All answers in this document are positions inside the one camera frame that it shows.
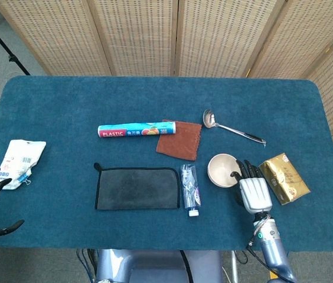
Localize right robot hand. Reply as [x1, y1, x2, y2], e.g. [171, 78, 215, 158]
[230, 159, 274, 214]

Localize cream plastic bowl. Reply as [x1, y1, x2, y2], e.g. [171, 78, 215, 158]
[208, 172, 241, 189]
[207, 153, 243, 184]

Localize gold foil packet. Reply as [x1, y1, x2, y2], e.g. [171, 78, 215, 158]
[257, 152, 311, 206]

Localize white plastic packet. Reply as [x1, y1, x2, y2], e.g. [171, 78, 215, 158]
[0, 139, 47, 190]

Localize clear plastic water bottle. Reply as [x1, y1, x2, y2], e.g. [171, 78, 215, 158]
[179, 163, 202, 218]

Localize brown microfiber cloth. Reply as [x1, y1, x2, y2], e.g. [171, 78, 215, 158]
[155, 119, 203, 162]

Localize grey towel with black trim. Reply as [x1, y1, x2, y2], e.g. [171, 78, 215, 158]
[93, 162, 181, 211]

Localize blue robot torso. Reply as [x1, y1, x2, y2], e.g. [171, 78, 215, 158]
[95, 249, 225, 283]

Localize plastic food wrap roll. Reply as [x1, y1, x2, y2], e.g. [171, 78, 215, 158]
[97, 121, 177, 139]

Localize blue table cloth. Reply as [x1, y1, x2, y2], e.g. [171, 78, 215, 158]
[0, 75, 333, 252]

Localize black tripod stand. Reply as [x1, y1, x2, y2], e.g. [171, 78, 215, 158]
[0, 11, 31, 76]

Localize wicker folding screen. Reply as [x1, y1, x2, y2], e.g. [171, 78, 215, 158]
[0, 0, 333, 283]

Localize steel ladle with black handle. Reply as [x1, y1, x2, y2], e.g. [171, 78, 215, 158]
[203, 108, 267, 148]

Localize black cables under table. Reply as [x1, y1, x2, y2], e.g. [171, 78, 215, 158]
[76, 249, 97, 283]

